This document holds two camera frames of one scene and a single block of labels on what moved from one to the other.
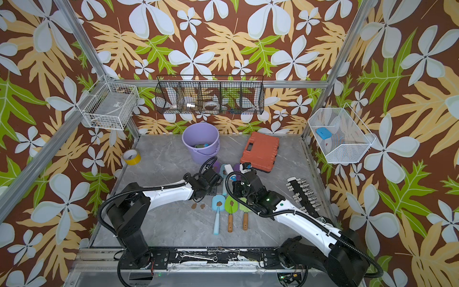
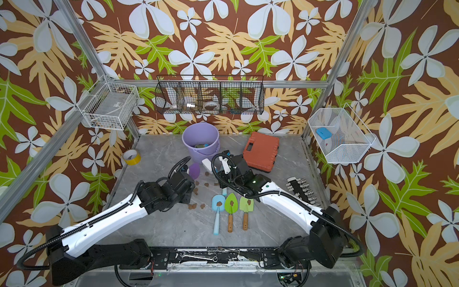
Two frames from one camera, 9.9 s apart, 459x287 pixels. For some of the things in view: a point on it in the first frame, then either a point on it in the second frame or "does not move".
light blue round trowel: (218, 204) does not move
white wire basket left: (110, 105) does not move
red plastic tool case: (260, 151) does not move
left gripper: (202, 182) to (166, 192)
